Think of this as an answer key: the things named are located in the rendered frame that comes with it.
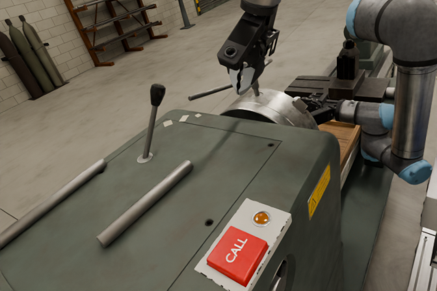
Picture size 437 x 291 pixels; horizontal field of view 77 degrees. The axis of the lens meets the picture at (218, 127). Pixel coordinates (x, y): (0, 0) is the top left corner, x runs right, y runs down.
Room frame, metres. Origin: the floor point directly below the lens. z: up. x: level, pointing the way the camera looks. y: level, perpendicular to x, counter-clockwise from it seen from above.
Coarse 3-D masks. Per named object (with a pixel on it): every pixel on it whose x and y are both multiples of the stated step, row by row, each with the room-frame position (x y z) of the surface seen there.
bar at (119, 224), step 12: (180, 168) 0.42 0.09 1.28; (192, 168) 0.43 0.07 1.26; (168, 180) 0.39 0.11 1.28; (156, 192) 0.37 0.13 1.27; (144, 204) 0.35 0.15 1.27; (120, 216) 0.33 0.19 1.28; (132, 216) 0.33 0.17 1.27; (108, 228) 0.31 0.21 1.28; (120, 228) 0.32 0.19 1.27; (108, 240) 0.30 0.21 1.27
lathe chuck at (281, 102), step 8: (264, 88) 0.74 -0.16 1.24; (240, 96) 0.78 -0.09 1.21; (248, 96) 0.72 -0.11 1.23; (264, 96) 0.69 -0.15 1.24; (272, 96) 0.69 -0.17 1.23; (280, 96) 0.68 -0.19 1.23; (288, 96) 0.69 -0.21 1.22; (232, 104) 0.73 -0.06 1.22; (264, 104) 0.65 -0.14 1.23; (272, 104) 0.65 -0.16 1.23; (280, 104) 0.65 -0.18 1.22; (288, 104) 0.65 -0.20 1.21; (280, 112) 0.62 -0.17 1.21; (288, 112) 0.63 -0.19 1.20; (296, 112) 0.63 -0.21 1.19; (304, 112) 0.65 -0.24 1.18; (288, 120) 0.60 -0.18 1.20; (296, 120) 0.61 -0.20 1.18; (304, 120) 0.62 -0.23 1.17; (312, 120) 0.63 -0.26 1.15; (312, 128) 0.62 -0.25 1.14
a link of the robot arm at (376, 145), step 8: (368, 136) 0.66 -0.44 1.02; (376, 136) 0.64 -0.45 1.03; (384, 136) 0.64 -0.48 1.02; (360, 144) 0.69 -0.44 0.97; (368, 144) 0.65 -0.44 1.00; (376, 144) 0.63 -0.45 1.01; (384, 144) 0.61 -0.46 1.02; (368, 152) 0.65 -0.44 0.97; (376, 152) 0.62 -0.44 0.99; (376, 160) 0.64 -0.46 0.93
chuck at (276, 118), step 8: (240, 104) 0.69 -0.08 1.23; (248, 104) 0.67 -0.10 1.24; (256, 104) 0.66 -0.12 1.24; (224, 112) 0.70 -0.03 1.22; (232, 112) 0.68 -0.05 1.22; (240, 112) 0.66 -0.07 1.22; (248, 112) 0.64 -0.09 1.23; (256, 112) 0.63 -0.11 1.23; (264, 112) 0.62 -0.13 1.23; (272, 112) 0.62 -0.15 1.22; (256, 120) 0.63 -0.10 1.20; (264, 120) 0.61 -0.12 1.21; (272, 120) 0.60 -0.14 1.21; (280, 120) 0.60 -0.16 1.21
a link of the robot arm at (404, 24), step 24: (408, 0) 0.57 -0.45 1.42; (384, 24) 0.58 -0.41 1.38; (408, 24) 0.54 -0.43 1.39; (432, 24) 0.52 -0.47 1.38; (408, 48) 0.53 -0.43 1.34; (432, 48) 0.50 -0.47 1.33; (408, 72) 0.53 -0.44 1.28; (432, 72) 0.51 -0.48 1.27; (408, 96) 0.53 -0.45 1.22; (432, 96) 0.52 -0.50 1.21; (408, 120) 0.52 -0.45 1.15; (408, 144) 0.52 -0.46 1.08; (408, 168) 0.51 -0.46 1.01
